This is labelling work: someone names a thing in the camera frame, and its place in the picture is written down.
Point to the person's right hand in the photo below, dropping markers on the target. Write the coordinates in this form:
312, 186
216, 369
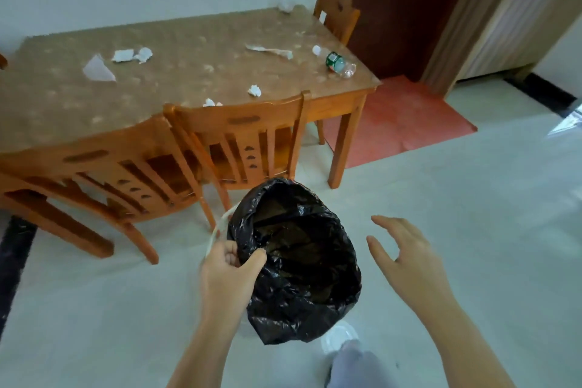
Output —
420, 269

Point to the person's left hand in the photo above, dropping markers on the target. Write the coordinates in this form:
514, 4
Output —
223, 285

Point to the person's right thumb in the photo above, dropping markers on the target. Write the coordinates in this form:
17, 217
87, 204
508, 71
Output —
381, 252

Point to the person's left thumb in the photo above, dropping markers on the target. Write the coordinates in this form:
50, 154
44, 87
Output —
251, 266

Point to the black garbage bag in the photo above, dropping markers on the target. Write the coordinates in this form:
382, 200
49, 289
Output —
302, 260

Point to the person's left forearm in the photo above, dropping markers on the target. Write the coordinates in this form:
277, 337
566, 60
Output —
207, 351

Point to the person's right forearm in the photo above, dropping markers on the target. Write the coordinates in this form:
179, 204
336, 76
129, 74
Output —
463, 346

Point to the person's leg in light trousers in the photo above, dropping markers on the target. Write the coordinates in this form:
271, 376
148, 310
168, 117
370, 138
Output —
359, 367

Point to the red floor mat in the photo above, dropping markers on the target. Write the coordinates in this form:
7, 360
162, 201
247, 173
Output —
400, 119

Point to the wooden chair with carved back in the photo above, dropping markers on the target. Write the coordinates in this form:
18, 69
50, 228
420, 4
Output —
241, 124

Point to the crumpled white tissue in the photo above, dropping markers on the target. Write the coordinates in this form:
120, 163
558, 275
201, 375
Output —
211, 103

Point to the crumpled white paper wad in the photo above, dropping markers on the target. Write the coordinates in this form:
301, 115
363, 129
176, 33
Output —
255, 91

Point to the large wooden slatted chair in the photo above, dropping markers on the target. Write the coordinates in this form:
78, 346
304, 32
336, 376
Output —
91, 165

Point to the clear plastic bottle green label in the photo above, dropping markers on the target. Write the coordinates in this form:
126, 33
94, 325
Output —
338, 63

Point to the clear plastic table cover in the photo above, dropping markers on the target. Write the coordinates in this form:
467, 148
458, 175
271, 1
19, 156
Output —
182, 65

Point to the wooden dining table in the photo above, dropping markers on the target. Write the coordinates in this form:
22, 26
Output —
191, 60

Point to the long white paper strip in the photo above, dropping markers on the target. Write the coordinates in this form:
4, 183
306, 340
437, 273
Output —
272, 51

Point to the wooden chair with heart cutout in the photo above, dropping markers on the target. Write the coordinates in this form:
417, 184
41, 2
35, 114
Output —
337, 10

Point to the flat white paper scrap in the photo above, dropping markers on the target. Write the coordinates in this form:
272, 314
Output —
122, 55

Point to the dark red wooden door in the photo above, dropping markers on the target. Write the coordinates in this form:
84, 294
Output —
400, 5

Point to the triangular white paper sheet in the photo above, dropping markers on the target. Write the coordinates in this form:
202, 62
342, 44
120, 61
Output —
97, 69

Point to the white ribbed panel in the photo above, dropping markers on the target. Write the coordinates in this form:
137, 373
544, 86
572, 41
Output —
523, 15

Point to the wooden chair edge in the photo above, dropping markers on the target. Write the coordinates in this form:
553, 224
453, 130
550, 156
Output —
2, 61

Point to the beige wooden door frame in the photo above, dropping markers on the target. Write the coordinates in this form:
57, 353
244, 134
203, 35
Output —
473, 19

